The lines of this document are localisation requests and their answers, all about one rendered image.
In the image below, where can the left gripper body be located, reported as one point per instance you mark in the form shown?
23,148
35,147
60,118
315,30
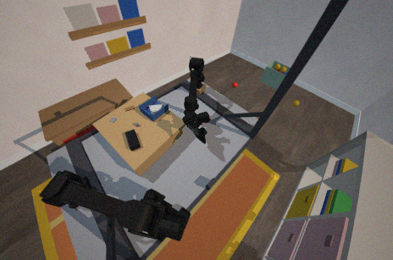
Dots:
151,194

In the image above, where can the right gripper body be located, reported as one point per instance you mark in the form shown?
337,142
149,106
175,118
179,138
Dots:
191,116

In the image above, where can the blue open tray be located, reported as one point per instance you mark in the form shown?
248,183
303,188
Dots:
147,112

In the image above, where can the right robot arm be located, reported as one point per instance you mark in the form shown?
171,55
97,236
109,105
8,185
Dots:
197,78

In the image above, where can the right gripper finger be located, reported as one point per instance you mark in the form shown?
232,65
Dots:
192,125
201,137

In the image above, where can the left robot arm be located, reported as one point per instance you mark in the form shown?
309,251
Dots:
133,215

